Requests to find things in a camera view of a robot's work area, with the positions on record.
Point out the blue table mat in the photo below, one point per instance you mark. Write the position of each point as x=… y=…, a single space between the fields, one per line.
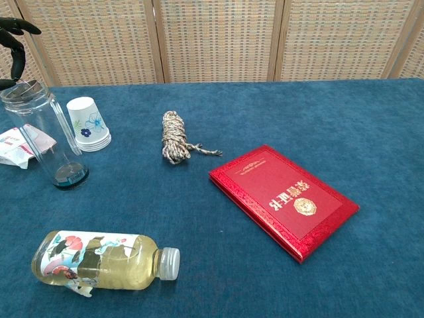
x=232 y=132

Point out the plastic bottle yellow liquid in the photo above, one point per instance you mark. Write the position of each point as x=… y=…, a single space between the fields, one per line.
x=99 y=261

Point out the white floral paper cup stack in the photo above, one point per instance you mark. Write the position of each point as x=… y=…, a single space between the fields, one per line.
x=87 y=126

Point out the white tissue packet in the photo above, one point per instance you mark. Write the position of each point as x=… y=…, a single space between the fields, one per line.
x=11 y=149

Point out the clear glass jar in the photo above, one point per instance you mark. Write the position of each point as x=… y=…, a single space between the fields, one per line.
x=43 y=132

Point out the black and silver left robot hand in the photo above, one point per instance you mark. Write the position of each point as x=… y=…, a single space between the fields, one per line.
x=18 y=63

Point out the red certificate book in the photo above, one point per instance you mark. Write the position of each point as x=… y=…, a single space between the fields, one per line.
x=281 y=202

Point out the woven folding screen panel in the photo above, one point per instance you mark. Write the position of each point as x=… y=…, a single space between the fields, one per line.
x=218 y=39
x=33 y=59
x=341 y=39
x=96 y=39
x=414 y=56

